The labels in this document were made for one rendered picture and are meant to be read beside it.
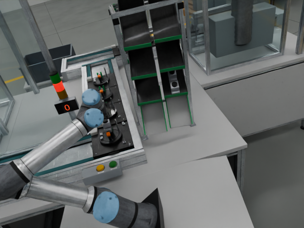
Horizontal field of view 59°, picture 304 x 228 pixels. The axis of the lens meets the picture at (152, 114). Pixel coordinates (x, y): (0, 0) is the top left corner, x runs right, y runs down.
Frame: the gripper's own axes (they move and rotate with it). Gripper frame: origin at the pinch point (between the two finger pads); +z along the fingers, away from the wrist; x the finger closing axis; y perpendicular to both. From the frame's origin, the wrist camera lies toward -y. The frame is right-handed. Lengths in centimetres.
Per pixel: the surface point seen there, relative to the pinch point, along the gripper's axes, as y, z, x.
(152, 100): 4.0, -6.7, 28.5
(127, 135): 15.3, 13.3, 9.6
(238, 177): 59, 29, 70
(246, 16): -48, 29, 118
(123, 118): 1.7, 24.9, 10.1
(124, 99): -15.9, 41.8, 13.8
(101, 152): 21.0, 8.2, -7.2
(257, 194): 81, 85, 98
